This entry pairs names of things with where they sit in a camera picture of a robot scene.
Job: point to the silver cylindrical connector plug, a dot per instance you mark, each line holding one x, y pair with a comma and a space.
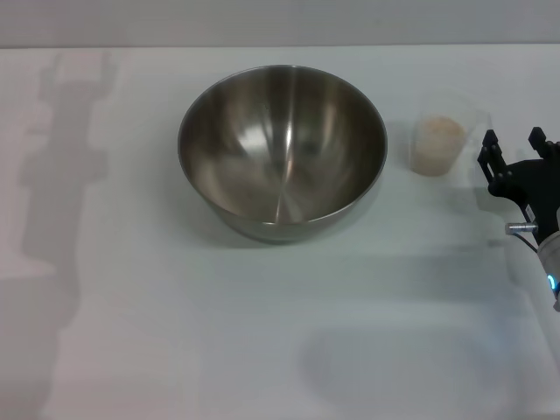
520, 228

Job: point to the stainless steel mixing bowl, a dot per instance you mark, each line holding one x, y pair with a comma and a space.
280, 149

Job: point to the clear plastic measuring cup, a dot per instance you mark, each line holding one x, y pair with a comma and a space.
437, 102

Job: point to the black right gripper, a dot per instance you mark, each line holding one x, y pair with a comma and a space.
538, 188

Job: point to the pile of white rice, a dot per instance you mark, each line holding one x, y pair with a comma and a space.
437, 146

